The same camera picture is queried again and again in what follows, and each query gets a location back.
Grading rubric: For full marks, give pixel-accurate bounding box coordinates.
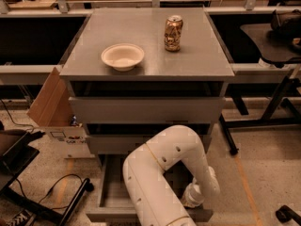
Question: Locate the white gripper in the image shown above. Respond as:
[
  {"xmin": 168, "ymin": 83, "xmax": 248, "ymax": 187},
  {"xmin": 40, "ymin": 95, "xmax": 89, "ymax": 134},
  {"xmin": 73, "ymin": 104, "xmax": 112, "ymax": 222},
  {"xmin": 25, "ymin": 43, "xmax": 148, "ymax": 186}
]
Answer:
[{"xmin": 181, "ymin": 178, "xmax": 205, "ymax": 208}]

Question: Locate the grey bottom drawer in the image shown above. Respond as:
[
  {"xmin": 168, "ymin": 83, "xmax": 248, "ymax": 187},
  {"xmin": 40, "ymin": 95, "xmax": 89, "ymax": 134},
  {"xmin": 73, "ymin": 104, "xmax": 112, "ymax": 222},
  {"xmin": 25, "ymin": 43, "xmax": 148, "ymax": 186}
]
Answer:
[{"xmin": 87, "ymin": 154, "xmax": 214, "ymax": 226}]

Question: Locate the grey drawer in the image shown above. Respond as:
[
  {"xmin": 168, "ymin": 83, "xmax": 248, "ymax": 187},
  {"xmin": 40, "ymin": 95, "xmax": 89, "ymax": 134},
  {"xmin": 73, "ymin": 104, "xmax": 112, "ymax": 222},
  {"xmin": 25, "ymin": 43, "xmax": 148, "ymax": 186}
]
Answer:
[
  {"xmin": 87, "ymin": 154, "xmax": 214, "ymax": 226},
  {"xmin": 87, "ymin": 135, "xmax": 201, "ymax": 154},
  {"xmin": 69, "ymin": 97, "xmax": 225, "ymax": 123}
]

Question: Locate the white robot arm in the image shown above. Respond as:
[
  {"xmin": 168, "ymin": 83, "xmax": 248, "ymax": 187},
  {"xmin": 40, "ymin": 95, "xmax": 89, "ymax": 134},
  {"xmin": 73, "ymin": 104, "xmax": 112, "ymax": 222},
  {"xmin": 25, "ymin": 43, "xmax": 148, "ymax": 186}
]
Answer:
[{"xmin": 122, "ymin": 125, "xmax": 220, "ymax": 226}]

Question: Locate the grey middle drawer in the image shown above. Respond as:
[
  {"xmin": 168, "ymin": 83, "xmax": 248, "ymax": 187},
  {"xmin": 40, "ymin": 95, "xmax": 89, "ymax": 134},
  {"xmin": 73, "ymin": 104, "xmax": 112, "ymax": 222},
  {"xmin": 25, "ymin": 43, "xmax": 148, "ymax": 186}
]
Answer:
[{"xmin": 87, "ymin": 135, "xmax": 201, "ymax": 154}]

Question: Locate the grey drawer cabinet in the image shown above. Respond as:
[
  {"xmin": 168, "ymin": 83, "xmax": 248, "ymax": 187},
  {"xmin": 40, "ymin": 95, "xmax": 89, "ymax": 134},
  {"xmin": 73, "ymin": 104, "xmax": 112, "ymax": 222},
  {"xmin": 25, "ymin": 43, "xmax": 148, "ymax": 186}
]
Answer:
[{"xmin": 59, "ymin": 7, "xmax": 235, "ymax": 178}]

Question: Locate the grey top drawer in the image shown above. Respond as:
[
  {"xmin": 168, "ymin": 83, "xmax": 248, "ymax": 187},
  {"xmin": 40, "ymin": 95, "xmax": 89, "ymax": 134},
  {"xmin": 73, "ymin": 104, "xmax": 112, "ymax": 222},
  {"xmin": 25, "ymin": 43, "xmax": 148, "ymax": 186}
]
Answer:
[{"xmin": 69, "ymin": 97, "xmax": 225, "ymax": 123}]

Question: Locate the black caster wheel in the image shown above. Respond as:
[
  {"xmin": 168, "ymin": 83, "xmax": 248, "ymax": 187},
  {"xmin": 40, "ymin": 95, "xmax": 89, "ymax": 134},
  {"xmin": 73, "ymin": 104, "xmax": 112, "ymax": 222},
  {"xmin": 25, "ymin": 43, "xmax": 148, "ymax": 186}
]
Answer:
[{"xmin": 276, "ymin": 205, "xmax": 301, "ymax": 225}]

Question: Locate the white printed box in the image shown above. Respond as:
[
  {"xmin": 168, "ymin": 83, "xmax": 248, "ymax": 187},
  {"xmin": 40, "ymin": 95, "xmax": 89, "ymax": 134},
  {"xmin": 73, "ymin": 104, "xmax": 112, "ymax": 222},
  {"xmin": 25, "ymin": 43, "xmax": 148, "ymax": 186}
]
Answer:
[{"xmin": 45, "ymin": 126, "xmax": 94, "ymax": 158}]

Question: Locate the white paper bowl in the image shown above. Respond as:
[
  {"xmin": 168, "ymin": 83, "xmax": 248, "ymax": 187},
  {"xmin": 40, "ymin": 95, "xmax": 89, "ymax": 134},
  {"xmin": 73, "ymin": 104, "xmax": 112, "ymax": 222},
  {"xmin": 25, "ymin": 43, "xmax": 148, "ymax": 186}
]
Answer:
[{"xmin": 101, "ymin": 43, "xmax": 145, "ymax": 72}]

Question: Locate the brown cardboard box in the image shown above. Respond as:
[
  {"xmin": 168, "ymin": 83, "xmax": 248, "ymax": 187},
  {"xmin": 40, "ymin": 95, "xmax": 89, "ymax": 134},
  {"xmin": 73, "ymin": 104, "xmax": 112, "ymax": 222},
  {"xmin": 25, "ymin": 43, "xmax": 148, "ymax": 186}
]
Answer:
[{"xmin": 27, "ymin": 68, "xmax": 73, "ymax": 127}]

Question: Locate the black white sneaker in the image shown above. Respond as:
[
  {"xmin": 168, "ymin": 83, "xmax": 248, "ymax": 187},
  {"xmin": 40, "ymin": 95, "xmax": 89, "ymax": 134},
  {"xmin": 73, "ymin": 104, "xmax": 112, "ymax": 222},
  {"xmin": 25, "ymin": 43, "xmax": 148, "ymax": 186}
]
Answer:
[{"xmin": 5, "ymin": 210, "xmax": 32, "ymax": 226}]

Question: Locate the gold soda can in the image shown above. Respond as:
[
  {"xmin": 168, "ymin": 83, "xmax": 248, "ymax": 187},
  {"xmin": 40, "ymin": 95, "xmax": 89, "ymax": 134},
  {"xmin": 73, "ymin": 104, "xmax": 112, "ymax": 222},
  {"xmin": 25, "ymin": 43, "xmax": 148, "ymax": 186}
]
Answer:
[{"xmin": 165, "ymin": 15, "xmax": 183, "ymax": 52}]

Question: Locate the black office chair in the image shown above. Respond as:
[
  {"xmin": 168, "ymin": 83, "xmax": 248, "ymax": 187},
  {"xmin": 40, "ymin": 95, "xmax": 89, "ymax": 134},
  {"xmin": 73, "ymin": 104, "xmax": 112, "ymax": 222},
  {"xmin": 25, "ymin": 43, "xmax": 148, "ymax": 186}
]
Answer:
[{"xmin": 240, "ymin": 9, "xmax": 301, "ymax": 68}]

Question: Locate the black stand base left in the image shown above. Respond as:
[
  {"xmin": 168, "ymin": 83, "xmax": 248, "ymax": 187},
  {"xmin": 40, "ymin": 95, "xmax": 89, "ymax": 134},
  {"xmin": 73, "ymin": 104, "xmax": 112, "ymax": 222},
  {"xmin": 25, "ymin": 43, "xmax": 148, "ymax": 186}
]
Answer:
[{"xmin": 0, "ymin": 130, "xmax": 94, "ymax": 226}]

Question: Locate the grey aluminium rail frame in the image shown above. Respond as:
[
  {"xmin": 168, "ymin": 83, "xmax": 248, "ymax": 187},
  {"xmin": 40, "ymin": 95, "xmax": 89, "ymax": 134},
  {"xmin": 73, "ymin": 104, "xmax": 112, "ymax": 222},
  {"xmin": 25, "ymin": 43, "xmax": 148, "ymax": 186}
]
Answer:
[{"xmin": 0, "ymin": 0, "xmax": 301, "ymax": 87}]

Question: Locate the black floor cable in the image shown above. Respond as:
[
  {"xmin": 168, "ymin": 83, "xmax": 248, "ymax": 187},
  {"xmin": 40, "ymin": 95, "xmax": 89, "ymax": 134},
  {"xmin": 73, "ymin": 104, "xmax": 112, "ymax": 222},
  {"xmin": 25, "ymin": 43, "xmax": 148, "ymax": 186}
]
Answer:
[{"xmin": 0, "ymin": 98, "xmax": 36, "ymax": 131}]

